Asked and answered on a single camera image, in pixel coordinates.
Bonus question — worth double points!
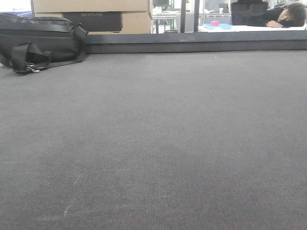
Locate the black fabric shoulder bag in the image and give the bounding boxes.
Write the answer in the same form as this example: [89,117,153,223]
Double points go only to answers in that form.
[0,13,88,74]

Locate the light blue tray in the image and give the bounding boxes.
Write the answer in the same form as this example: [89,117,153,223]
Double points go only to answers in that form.
[202,23,232,30]

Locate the pink tape roll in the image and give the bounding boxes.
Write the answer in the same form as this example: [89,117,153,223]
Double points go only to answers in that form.
[211,21,219,26]

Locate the lower cardboard box black label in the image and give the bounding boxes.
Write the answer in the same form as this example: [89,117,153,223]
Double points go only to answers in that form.
[35,11,153,35]

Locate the white table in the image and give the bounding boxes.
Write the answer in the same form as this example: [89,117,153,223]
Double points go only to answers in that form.
[198,24,307,33]

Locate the black vertical pole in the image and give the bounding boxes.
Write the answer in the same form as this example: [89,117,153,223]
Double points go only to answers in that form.
[180,0,186,33]

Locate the black office chair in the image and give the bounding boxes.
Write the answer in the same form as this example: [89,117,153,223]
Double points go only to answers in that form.
[230,0,269,25]

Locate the black raised platform edge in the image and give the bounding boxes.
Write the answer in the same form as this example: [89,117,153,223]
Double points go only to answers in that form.
[86,29,307,54]

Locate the upper cardboard box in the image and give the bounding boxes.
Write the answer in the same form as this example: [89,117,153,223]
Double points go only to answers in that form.
[33,0,152,12]

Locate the person resting on table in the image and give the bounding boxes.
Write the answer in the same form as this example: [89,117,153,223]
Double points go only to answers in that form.
[246,2,307,28]

